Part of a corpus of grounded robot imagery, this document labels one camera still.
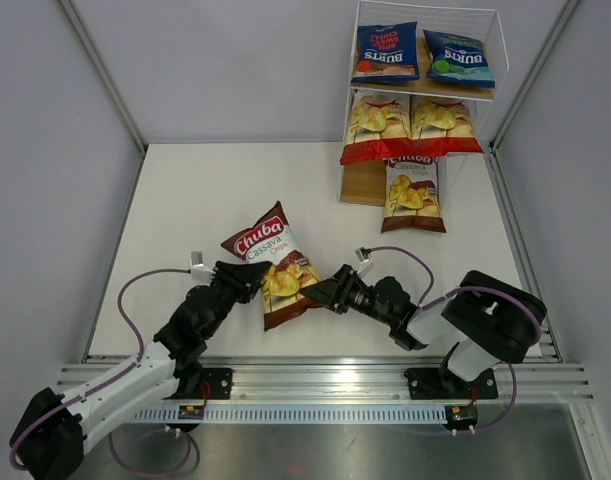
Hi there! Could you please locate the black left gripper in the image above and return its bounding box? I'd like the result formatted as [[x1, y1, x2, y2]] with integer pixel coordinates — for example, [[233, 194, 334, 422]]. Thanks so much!
[[202, 261, 271, 338]]

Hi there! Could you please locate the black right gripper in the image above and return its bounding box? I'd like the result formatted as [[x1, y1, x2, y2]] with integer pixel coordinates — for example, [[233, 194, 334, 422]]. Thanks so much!
[[301, 263, 395, 325]]

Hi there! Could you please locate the brown Chuba bag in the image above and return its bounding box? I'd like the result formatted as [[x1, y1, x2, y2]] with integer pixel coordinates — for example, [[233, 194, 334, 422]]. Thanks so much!
[[381, 155, 446, 233], [221, 202, 321, 331]]

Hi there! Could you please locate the red Chuba bag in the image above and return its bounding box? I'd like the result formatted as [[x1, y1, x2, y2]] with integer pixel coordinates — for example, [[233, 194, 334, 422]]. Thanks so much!
[[340, 91, 412, 165], [410, 96, 483, 157]]

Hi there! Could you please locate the blue Burts spicy chilli bag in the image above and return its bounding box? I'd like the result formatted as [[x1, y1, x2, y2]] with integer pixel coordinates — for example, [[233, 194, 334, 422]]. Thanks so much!
[[351, 22, 420, 85]]

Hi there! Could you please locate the blue Burts sea salt bag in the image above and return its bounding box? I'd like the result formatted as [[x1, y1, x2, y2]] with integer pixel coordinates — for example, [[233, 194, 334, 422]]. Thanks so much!
[[423, 30, 496, 89]]

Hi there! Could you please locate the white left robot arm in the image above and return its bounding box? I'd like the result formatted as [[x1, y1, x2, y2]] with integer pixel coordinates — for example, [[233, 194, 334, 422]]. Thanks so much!
[[9, 261, 272, 479]]

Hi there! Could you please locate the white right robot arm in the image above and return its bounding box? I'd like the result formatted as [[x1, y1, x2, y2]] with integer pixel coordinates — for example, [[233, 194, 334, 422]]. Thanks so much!
[[301, 265, 547, 401]]

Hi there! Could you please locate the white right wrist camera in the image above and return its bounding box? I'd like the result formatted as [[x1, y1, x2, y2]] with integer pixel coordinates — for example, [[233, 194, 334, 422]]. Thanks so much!
[[355, 247, 373, 276]]

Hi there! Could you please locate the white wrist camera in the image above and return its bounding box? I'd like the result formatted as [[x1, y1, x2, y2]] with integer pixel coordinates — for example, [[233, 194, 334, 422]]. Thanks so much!
[[355, 247, 373, 276], [189, 251, 214, 284]]

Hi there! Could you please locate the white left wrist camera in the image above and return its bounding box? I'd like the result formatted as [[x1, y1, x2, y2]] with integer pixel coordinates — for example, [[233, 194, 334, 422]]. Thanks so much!
[[189, 251, 214, 284]]

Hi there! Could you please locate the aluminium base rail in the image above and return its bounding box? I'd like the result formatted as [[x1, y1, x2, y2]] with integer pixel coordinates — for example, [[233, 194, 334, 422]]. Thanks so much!
[[52, 355, 596, 426]]

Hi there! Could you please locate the white wire wooden shelf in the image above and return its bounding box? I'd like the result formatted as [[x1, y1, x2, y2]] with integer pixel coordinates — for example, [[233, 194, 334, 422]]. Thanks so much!
[[339, 1, 509, 207]]

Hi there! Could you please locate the left aluminium frame post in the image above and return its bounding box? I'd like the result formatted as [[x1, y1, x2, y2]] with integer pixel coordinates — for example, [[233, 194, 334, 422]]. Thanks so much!
[[56, 0, 148, 158]]

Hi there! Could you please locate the aluminium frame post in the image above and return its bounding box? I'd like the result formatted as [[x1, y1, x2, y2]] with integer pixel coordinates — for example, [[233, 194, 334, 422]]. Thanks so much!
[[56, 0, 148, 158], [489, 0, 582, 155]]

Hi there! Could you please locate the right aluminium frame post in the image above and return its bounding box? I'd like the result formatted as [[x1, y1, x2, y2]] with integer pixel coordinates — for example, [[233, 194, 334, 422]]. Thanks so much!
[[489, 0, 582, 155]]

